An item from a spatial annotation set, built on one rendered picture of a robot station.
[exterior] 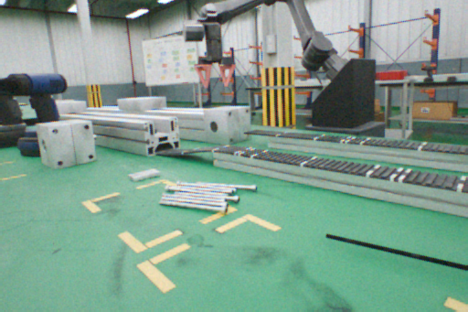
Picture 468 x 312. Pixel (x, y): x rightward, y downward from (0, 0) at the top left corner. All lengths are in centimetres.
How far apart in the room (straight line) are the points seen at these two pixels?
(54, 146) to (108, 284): 49
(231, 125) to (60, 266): 56
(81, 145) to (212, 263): 53
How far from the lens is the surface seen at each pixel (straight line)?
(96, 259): 36
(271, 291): 28
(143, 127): 75
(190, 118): 92
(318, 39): 112
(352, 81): 101
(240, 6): 120
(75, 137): 77
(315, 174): 48
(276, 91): 403
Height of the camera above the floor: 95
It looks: 10 degrees down
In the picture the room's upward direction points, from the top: 3 degrees counter-clockwise
